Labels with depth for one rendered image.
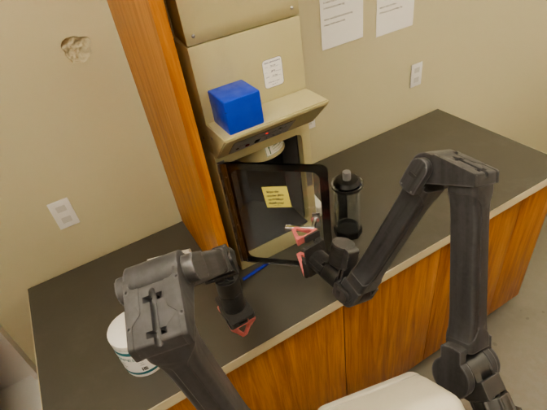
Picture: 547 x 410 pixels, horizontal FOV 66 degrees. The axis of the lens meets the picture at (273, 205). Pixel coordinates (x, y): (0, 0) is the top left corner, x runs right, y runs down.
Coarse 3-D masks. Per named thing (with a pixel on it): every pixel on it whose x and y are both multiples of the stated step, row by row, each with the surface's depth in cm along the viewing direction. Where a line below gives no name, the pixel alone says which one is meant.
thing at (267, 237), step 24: (240, 168) 119; (264, 168) 117; (288, 168) 115; (312, 168) 113; (240, 192) 124; (288, 192) 120; (312, 192) 118; (240, 216) 131; (264, 216) 128; (288, 216) 126; (312, 216) 124; (264, 240) 135; (288, 240) 132; (312, 240) 130; (288, 264) 139
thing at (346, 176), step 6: (342, 174) 144; (348, 174) 139; (354, 174) 143; (336, 180) 141; (342, 180) 141; (348, 180) 140; (354, 180) 140; (360, 180) 142; (336, 186) 140; (342, 186) 139; (348, 186) 138; (354, 186) 139
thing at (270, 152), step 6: (276, 144) 132; (282, 144) 135; (258, 150) 130; (264, 150) 130; (270, 150) 131; (276, 150) 132; (246, 156) 131; (252, 156) 130; (258, 156) 130; (264, 156) 130; (270, 156) 131; (246, 162) 131; (252, 162) 131; (258, 162) 130
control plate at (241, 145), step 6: (294, 120) 115; (282, 126) 116; (288, 126) 119; (264, 132) 112; (270, 132) 115; (276, 132) 118; (282, 132) 122; (252, 138) 113; (258, 138) 116; (264, 138) 119; (234, 144) 110; (240, 144) 113; (246, 144) 115; (252, 144) 119; (234, 150) 116
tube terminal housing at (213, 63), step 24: (264, 24) 108; (288, 24) 110; (192, 48) 101; (216, 48) 104; (240, 48) 107; (264, 48) 110; (288, 48) 114; (192, 72) 104; (216, 72) 107; (240, 72) 110; (288, 72) 118; (192, 96) 113; (264, 96) 117; (264, 144) 126; (216, 168) 122; (216, 192) 135; (240, 264) 147
